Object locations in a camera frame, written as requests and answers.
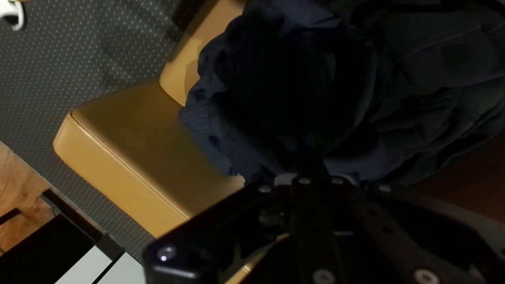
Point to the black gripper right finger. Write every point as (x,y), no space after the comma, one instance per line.
(399,242)

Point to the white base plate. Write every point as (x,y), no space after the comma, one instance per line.
(99,268)

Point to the black base frame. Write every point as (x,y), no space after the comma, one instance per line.
(47,253)

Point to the black cloth with white stripes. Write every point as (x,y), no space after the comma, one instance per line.
(340,79)

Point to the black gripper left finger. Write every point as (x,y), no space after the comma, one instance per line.
(230,237)

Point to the black and white shoe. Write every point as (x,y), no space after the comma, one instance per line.
(11,11)

